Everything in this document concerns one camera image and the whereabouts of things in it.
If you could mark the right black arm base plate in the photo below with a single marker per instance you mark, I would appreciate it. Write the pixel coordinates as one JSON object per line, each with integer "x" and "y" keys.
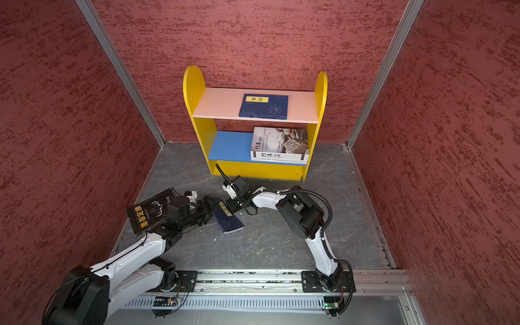
{"x": 315, "y": 282}

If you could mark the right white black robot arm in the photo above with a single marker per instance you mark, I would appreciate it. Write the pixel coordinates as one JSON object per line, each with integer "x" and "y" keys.
{"x": 308, "y": 214}

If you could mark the heritage culture photo book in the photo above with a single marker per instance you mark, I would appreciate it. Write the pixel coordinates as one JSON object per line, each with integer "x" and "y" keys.
{"x": 278, "y": 143}

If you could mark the wrist white camera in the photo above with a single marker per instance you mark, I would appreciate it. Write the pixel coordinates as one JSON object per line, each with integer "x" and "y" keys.
{"x": 228, "y": 187}
{"x": 192, "y": 196}

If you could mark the right green circuit board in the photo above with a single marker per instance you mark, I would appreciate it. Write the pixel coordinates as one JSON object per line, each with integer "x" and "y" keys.
{"x": 333, "y": 304}

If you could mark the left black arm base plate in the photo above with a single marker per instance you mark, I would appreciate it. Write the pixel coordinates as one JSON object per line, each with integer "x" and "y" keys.
{"x": 183, "y": 280}

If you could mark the dark blue booklet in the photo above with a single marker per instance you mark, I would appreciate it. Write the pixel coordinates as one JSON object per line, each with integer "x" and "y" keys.
{"x": 264, "y": 107}
{"x": 226, "y": 220}

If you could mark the black book with gold letters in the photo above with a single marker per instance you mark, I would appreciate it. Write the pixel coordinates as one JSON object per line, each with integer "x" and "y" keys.
{"x": 149, "y": 213}

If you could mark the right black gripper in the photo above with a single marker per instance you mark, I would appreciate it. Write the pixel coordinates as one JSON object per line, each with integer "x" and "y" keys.
{"x": 231, "y": 205}

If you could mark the white book with brown blocks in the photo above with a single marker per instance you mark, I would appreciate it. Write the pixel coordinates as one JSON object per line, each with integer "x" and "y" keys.
{"x": 279, "y": 161}

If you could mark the left green circuit board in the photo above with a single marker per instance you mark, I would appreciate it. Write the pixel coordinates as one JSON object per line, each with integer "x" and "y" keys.
{"x": 165, "y": 302}

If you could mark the right corner aluminium profile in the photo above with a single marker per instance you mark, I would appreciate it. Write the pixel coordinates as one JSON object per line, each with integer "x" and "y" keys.
{"x": 405, "y": 24}

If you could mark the corner aluminium profile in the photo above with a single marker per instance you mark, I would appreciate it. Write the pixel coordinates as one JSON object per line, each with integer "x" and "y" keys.
{"x": 91, "y": 16}
{"x": 405, "y": 24}

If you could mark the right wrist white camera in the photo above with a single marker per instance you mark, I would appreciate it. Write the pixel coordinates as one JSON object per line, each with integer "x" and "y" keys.
{"x": 228, "y": 187}

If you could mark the green circuit board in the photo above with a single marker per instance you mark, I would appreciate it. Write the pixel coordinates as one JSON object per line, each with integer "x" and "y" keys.
{"x": 165, "y": 302}
{"x": 333, "y": 304}

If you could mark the left corner aluminium profile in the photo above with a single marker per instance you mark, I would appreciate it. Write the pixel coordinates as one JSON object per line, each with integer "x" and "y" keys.
{"x": 91, "y": 16}

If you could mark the yellow pink blue bookshelf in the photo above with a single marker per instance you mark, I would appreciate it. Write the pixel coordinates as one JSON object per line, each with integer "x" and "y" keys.
{"x": 229, "y": 151}

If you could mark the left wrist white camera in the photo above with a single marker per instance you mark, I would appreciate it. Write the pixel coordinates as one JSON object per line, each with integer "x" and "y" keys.
{"x": 192, "y": 196}

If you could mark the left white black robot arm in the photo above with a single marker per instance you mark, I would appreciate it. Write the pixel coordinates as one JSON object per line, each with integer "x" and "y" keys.
{"x": 91, "y": 295}

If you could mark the slotted white cable duct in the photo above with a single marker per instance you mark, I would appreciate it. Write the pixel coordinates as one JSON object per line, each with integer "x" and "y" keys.
{"x": 235, "y": 303}

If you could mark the aluminium mounting rail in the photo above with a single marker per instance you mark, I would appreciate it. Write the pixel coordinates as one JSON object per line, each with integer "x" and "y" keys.
{"x": 368, "y": 282}

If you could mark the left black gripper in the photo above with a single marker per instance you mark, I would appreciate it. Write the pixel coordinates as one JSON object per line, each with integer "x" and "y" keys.
{"x": 206, "y": 212}

